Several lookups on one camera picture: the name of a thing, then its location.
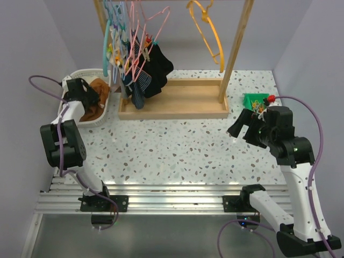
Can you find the green clip bin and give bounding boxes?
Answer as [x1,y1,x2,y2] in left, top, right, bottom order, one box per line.
[243,93,269,111]

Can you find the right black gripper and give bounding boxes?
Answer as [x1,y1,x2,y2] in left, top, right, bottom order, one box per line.
[228,107,276,148]

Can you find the striped navy underwear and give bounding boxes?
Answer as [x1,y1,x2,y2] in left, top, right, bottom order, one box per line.
[120,34,153,110]

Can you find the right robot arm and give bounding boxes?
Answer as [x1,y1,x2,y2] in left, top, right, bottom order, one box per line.
[227,106,342,257]

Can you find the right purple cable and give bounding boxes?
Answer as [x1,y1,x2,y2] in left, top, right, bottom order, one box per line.
[274,96,334,256]

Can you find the pink wire hanger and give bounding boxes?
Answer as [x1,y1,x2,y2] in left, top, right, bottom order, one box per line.
[124,1,170,82]

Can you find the brown underwear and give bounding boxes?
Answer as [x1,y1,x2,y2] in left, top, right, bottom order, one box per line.
[80,104,105,122]

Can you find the mauve cream underwear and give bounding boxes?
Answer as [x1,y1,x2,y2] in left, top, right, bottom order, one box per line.
[107,26,127,94]

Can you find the purple cable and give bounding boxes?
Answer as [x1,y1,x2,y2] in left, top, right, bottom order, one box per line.
[28,75,120,216]
[274,96,334,256]

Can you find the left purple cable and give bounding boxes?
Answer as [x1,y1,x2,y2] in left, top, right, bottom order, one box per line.
[28,75,120,216]

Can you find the white laundry basket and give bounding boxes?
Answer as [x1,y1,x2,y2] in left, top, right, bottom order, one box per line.
[62,68,111,128]

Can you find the black underwear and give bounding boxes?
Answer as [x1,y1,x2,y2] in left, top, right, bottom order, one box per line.
[144,45,174,98]

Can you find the blue wire hanger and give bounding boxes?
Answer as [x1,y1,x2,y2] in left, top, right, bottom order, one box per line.
[102,1,129,84]

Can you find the teal plastic hanger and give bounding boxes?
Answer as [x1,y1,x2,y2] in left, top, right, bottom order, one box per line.
[103,20,111,77]

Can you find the yellow plastic hanger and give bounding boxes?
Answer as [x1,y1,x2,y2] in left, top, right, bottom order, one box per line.
[186,1,225,73]

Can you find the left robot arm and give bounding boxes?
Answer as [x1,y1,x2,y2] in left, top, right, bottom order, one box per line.
[40,78,119,212]

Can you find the brown cloth in basket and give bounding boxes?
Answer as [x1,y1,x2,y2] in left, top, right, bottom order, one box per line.
[90,78,110,108]

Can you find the wooden clothes rack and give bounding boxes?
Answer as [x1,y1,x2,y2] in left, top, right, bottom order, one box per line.
[92,0,255,120]

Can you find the aluminium mounting rail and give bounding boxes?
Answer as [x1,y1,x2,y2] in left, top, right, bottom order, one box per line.
[34,171,296,216]

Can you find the colourful clips in bin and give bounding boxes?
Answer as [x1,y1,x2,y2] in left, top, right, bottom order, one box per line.
[251,99,266,114]

